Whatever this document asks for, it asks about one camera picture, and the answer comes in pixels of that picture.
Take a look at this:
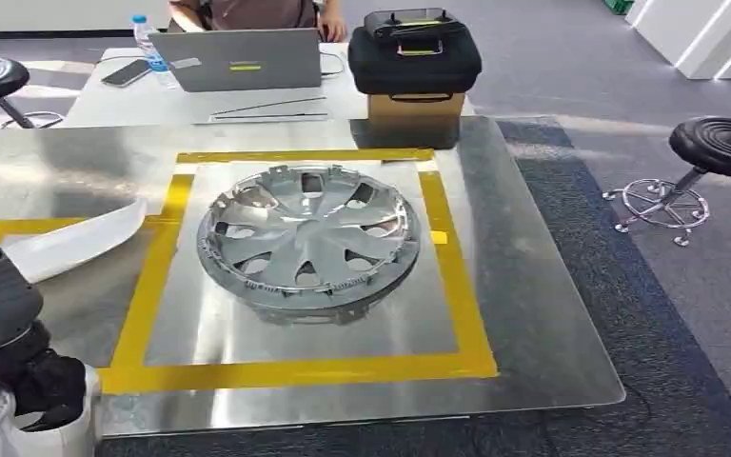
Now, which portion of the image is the black carry case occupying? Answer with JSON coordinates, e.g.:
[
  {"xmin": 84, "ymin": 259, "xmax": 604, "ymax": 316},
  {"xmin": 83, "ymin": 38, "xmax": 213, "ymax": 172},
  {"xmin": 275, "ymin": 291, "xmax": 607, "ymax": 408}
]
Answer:
[{"xmin": 347, "ymin": 25, "xmax": 484, "ymax": 97}]

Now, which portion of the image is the white partition panel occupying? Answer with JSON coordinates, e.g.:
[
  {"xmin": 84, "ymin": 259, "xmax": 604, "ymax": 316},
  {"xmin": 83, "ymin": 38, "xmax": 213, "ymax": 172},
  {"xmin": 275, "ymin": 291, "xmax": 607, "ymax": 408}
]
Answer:
[{"xmin": 623, "ymin": 0, "xmax": 731, "ymax": 81}]

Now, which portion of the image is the brown cardboard box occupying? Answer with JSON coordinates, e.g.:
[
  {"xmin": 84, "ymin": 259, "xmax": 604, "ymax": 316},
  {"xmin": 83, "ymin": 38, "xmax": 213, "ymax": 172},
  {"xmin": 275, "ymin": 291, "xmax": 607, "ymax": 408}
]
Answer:
[{"xmin": 366, "ymin": 92, "xmax": 466, "ymax": 150}]

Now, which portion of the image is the yellow tape frame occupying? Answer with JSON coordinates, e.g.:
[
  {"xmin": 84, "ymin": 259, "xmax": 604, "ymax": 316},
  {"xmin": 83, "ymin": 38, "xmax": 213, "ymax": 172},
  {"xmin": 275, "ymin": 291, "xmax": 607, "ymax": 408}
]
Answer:
[{"xmin": 0, "ymin": 148, "xmax": 501, "ymax": 397}]

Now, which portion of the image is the black phone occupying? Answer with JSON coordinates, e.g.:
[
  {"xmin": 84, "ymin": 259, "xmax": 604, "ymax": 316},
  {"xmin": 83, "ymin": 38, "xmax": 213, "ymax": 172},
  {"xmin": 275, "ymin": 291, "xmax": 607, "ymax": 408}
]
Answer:
[{"xmin": 100, "ymin": 58, "xmax": 152, "ymax": 89}]

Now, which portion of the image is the clear water bottle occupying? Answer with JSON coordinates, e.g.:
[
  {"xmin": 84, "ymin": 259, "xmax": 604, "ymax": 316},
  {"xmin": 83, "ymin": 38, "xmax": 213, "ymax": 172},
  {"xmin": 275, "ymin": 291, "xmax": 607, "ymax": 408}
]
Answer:
[{"xmin": 130, "ymin": 14, "xmax": 181, "ymax": 89}]

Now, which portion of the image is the silver wheel hubcap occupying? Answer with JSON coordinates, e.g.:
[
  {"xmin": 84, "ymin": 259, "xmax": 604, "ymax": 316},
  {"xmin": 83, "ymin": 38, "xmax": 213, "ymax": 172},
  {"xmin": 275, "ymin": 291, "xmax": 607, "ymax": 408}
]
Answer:
[{"xmin": 196, "ymin": 164, "xmax": 423, "ymax": 328}]

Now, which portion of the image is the white table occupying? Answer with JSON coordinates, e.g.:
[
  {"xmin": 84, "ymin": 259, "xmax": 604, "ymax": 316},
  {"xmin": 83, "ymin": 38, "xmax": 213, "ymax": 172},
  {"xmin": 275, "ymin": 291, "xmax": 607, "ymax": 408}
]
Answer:
[{"xmin": 59, "ymin": 42, "xmax": 477, "ymax": 128}]

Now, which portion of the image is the black cable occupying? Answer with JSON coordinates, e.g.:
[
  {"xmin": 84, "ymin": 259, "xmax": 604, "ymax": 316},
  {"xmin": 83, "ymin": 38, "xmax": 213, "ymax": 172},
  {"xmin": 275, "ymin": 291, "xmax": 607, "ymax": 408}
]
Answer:
[{"xmin": 320, "ymin": 50, "xmax": 347, "ymax": 78}]

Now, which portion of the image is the person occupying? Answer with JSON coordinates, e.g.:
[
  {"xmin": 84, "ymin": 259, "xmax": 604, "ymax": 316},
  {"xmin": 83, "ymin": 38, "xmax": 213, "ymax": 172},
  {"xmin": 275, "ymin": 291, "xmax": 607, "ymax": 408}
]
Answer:
[{"xmin": 167, "ymin": 0, "xmax": 349, "ymax": 44}]

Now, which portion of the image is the thin black strip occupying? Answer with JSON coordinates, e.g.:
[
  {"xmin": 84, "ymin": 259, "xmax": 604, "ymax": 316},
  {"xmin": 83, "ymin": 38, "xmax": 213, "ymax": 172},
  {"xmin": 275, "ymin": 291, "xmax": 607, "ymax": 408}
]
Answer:
[{"xmin": 210, "ymin": 95, "xmax": 329, "ymax": 118}]

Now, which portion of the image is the black device green stripe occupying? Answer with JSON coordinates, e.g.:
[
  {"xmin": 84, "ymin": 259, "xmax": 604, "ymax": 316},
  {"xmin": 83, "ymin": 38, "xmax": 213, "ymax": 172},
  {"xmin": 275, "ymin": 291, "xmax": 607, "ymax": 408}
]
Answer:
[{"xmin": 363, "ymin": 7, "xmax": 467, "ymax": 58}]

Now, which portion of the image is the white plastic shell part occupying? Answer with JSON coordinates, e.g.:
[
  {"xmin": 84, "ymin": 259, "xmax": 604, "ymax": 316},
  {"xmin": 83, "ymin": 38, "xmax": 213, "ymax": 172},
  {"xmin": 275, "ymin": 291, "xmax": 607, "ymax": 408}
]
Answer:
[{"xmin": 0, "ymin": 197, "xmax": 149, "ymax": 285}]

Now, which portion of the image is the grey laptop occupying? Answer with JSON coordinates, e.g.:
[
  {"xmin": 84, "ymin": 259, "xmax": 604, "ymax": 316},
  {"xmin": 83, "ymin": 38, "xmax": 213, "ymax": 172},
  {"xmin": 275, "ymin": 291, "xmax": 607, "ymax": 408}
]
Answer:
[{"xmin": 148, "ymin": 28, "xmax": 323, "ymax": 94}]

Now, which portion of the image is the steel bench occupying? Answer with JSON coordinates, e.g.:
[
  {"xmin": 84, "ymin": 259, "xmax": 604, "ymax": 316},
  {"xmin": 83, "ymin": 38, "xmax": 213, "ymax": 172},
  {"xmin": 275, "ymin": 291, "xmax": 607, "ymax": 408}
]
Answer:
[{"xmin": 0, "ymin": 115, "xmax": 627, "ymax": 441}]

